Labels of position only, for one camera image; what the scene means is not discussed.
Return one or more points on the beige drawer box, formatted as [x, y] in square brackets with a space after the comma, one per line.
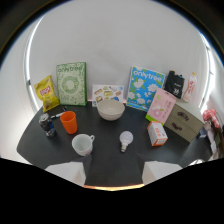
[183, 122]

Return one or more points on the beige ceramic bowl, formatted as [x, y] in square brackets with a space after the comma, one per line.
[110, 109]

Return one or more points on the blue onlytree box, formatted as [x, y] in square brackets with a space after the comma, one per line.
[144, 87]

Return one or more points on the white light bulb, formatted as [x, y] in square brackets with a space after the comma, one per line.
[125, 140]

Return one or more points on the green onlytree box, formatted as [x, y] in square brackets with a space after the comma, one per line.
[71, 84]

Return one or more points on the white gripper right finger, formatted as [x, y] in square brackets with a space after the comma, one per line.
[156, 170]

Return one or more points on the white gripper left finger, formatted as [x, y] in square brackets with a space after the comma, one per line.
[71, 171]

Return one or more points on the white sticker sheet card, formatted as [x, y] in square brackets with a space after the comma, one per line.
[106, 94]

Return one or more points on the white orange small box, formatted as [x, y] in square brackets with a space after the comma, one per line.
[157, 133]

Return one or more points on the red white checkered cloth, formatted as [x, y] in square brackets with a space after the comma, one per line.
[211, 118]

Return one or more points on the orange plastic cup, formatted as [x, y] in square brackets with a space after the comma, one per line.
[69, 122]

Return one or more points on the black pouch bag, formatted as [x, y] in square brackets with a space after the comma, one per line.
[174, 84]

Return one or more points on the pink tissue pack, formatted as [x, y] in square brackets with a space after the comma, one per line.
[160, 106]

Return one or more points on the white red bottle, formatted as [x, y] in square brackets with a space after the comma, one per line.
[189, 87]

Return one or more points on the yellow chips bag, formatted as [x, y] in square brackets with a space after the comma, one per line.
[46, 93]

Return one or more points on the white ceramic mug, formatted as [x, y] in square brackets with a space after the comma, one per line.
[82, 144]

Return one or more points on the black drink can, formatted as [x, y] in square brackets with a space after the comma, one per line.
[47, 125]

